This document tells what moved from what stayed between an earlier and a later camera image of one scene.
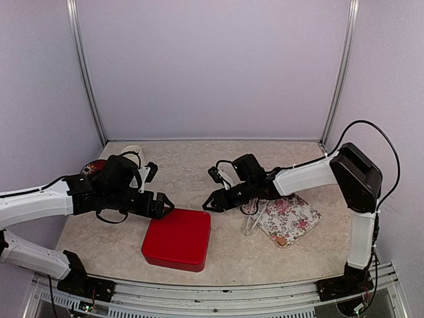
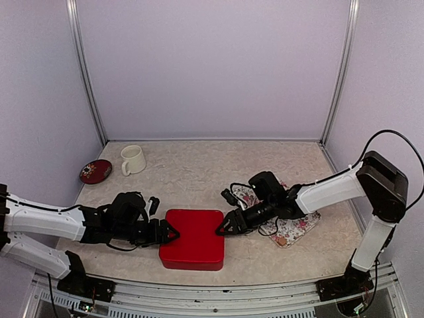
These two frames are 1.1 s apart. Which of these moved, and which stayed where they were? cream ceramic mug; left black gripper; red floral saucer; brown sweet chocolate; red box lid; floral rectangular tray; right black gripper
Moved: left black gripper; red box lid; right black gripper
Stayed: floral rectangular tray; red floral saucer; brown sweet chocolate; cream ceramic mug
